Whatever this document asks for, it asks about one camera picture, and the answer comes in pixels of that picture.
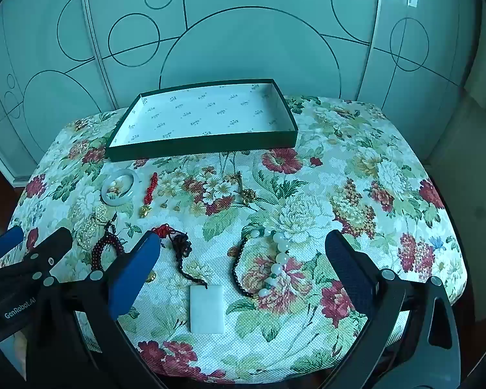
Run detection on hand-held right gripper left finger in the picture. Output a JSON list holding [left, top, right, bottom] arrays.
[[24, 230, 163, 389]]

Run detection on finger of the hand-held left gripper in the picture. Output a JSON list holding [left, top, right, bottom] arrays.
[[0, 227, 73, 288], [0, 226, 25, 270]]

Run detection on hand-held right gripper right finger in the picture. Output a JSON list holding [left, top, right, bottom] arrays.
[[325, 230, 461, 389]]

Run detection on pearl bracelet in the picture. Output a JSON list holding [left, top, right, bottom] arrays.
[[75, 205, 108, 248]]

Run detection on jade and black bead necklace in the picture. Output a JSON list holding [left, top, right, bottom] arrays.
[[229, 227, 298, 298]]

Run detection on pale jade bangle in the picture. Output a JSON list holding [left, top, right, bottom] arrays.
[[101, 169, 140, 206]]

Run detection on red knot gold figure charm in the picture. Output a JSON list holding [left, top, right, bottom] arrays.
[[140, 172, 159, 216]]

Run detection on black cord white pendant necklace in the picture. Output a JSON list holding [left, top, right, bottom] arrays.
[[168, 230, 226, 334]]

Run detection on green shallow box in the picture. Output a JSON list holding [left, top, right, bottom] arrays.
[[104, 79, 299, 162]]

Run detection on floral cloth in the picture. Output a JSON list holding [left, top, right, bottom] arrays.
[[6, 96, 468, 383]]

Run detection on frosted glass wardrobe doors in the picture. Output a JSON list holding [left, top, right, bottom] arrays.
[[0, 0, 486, 179]]

